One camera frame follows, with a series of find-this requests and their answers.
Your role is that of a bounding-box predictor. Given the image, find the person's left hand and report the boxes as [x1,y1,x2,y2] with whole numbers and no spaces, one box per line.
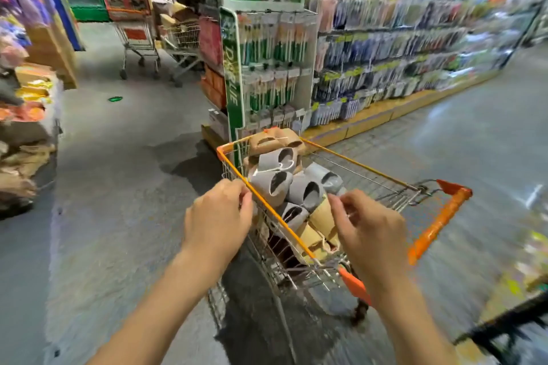
[182,179,254,267]

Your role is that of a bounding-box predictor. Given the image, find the person's right hand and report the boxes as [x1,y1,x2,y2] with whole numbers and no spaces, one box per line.
[327,189,410,293]

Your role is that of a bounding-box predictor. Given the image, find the yellow slippers pair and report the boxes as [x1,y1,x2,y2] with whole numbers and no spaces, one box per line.
[295,196,343,266]

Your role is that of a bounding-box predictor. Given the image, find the orange metal shopping cart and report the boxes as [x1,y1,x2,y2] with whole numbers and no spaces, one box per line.
[205,127,474,365]

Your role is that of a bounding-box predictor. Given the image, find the person's left forearm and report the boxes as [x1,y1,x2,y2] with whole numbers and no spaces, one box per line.
[85,245,223,365]

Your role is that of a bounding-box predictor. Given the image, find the long shelf with yellow base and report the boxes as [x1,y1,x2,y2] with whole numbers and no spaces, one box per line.
[301,0,542,141]

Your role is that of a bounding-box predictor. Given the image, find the plain metal cart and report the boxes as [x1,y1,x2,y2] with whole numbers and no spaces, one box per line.
[162,20,204,88]

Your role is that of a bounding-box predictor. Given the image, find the metal cart with red seat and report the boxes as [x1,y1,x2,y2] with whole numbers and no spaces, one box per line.
[113,18,162,81]

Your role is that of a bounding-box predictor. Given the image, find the white green toothbrush stand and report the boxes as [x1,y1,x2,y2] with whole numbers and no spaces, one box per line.
[199,0,320,154]

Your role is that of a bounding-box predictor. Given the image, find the stack of orange boxes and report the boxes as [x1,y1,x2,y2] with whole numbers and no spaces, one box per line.
[200,65,228,111]

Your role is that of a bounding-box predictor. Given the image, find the red side poster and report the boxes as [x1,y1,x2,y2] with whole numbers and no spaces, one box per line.
[199,16,224,68]

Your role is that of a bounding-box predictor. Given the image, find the rows of blue toothbrush packets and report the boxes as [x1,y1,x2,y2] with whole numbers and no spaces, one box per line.
[306,0,514,126]

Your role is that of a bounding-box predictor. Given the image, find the hanging green toothbrush packs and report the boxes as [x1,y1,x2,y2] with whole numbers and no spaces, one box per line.
[237,9,317,130]

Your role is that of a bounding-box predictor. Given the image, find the pile of brown cartons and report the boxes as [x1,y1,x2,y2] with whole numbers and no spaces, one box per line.
[145,0,202,27]

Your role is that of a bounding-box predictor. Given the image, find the cardboard tray of sandals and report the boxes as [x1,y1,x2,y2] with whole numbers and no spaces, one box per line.
[0,62,64,147]

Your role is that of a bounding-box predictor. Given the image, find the stack of cardboard boxes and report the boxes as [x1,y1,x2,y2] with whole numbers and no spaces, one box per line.
[25,14,79,90]

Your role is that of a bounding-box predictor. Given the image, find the blue pillar panel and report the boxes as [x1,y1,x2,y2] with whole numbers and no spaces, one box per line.
[25,0,85,52]

